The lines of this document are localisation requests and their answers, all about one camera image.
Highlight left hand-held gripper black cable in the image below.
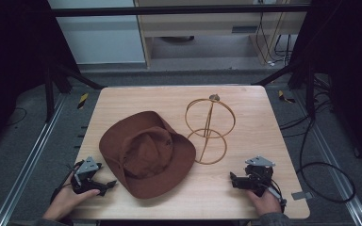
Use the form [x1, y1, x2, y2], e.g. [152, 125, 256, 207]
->
[50, 159, 85, 205]

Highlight light wooden desk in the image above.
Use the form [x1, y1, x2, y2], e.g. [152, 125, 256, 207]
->
[133, 0, 313, 70]

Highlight black diagonal frame strut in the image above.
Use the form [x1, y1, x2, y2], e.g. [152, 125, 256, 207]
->
[54, 61, 107, 91]
[250, 63, 300, 88]

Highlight person's left hand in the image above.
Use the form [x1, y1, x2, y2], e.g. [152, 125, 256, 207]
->
[42, 170, 101, 221]

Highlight yellow black striped tape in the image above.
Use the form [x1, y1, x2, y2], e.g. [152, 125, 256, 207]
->
[76, 92, 90, 110]
[277, 89, 297, 105]

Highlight hand-held gripper black cable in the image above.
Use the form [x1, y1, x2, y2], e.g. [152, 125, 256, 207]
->
[50, 159, 85, 205]
[267, 179, 288, 214]

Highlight gold wire hat stand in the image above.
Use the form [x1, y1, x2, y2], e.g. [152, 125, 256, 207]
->
[184, 93, 237, 166]

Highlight right hand-held gripper black cable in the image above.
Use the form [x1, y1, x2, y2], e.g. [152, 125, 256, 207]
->
[267, 179, 288, 214]

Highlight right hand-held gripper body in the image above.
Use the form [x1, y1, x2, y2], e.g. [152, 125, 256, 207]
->
[244, 155, 276, 198]

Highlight dark curtain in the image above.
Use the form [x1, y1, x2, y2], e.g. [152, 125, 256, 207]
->
[0, 0, 80, 158]
[289, 0, 362, 175]

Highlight brown felt cowboy hat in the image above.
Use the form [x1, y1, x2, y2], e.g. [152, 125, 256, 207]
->
[98, 110, 197, 200]

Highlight white cabinet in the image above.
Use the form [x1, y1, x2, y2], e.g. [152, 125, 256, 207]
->
[46, 0, 147, 66]

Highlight thin black floor cable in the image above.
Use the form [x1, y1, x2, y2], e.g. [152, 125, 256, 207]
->
[5, 106, 28, 127]

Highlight grey tape piece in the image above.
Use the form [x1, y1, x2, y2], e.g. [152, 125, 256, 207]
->
[290, 190, 314, 202]

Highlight bundle of black floor cables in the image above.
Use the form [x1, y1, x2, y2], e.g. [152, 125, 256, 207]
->
[278, 74, 333, 139]

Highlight black upright frame post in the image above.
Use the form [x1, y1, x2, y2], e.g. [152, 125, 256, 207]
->
[305, 60, 317, 120]
[43, 60, 57, 124]

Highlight black horizontal frame bar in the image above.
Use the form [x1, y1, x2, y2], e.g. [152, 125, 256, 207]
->
[50, 4, 311, 18]

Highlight aluminium floor rail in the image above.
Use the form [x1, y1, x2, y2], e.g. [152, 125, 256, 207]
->
[0, 93, 68, 226]
[293, 89, 362, 226]

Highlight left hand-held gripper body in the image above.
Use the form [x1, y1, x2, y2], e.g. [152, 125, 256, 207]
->
[70, 155, 107, 194]

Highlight looped black floor cable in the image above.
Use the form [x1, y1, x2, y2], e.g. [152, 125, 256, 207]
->
[295, 117, 357, 204]

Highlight person's right hand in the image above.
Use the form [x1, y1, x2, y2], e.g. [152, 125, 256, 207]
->
[246, 188, 283, 218]

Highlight hanging cables under desk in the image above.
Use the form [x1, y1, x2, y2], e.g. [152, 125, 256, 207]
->
[255, 0, 294, 68]

